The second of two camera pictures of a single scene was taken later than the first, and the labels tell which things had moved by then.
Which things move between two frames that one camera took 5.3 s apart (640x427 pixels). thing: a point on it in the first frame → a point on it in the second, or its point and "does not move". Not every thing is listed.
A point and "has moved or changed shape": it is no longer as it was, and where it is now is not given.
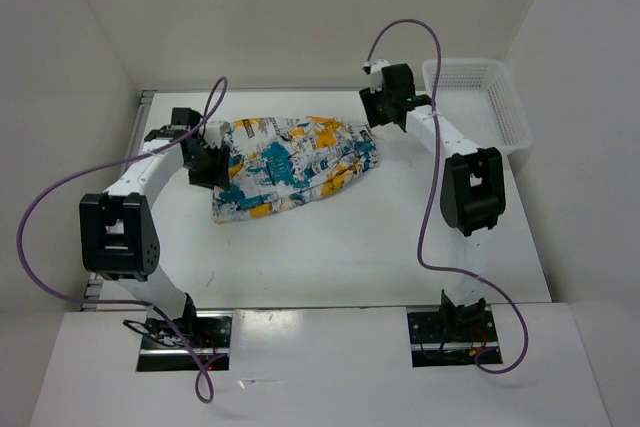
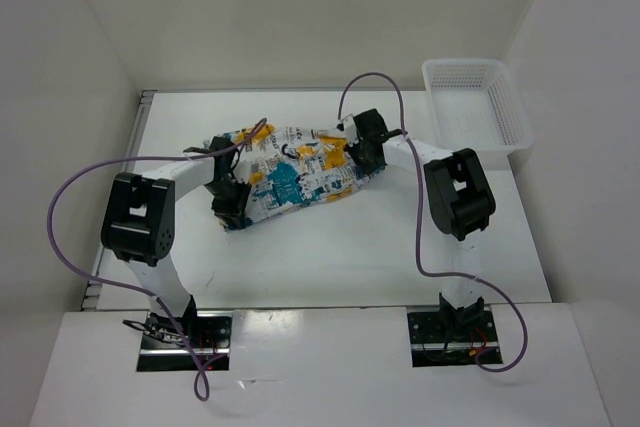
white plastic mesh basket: [481, 99] does not move
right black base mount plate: [452, 337] does not move
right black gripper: [368, 103] → [366, 169]
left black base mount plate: [163, 350] does not move
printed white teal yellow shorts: [276, 162] has moved or changed shape
